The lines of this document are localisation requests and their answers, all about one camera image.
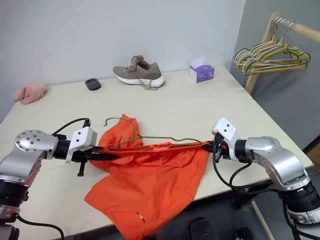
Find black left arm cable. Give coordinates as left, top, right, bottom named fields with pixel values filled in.
left=51, top=117, right=91, bottom=138

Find olive wire hanger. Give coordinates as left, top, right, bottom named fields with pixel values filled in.
left=103, top=116, right=204, bottom=151

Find bunch of hangers on rack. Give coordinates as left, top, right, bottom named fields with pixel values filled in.
left=233, top=17, right=301, bottom=71

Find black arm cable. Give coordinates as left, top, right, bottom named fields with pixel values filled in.
left=51, top=117, right=91, bottom=138
left=212, top=149, right=278, bottom=195

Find light wooden clothes rack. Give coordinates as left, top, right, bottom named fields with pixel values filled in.
left=244, top=11, right=320, bottom=95

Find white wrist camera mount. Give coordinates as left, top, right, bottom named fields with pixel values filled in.
left=211, top=117, right=241, bottom=161
left=65, top=126, right=98, bottom=165

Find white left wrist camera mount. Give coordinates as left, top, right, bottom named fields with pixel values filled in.
left=65, top=126, right=98, bottom=165

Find black round puck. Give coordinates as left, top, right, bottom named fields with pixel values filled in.
left=84, top=78, right=102, bottom=91

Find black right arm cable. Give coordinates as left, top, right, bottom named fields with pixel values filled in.
left=212, top=149, right=278, bottom=195

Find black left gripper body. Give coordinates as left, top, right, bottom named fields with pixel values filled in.
left=71, top=146, right=101, bottom=177

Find purple tissue box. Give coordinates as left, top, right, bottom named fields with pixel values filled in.
left=188, top=56, right=216, bottom=84

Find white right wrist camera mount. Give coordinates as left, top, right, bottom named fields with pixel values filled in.
left=211, top=117, right=241, bottom=161

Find black table frame bracket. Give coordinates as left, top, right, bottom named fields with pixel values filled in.
left=230, top=179, right=278, bottom=210

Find dark rounded shape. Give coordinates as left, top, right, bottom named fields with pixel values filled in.
left=189, top=216, right=216, bottom=240

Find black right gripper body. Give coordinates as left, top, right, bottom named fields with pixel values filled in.
left=212, top=133, right=230, bottom=164

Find taupe sneaker with white sole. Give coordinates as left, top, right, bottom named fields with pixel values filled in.
left=112, top=54, right=166, bottom=91

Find orange shorts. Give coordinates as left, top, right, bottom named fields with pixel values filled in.
left=84, top=113, right=211, bottom=240

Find thin black body cable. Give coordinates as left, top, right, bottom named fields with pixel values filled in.
left=16, top=215, right=65, bottom=240

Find pink fluffy cloth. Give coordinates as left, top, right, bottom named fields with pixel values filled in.
left=12, top=81, right=48, bottom=105

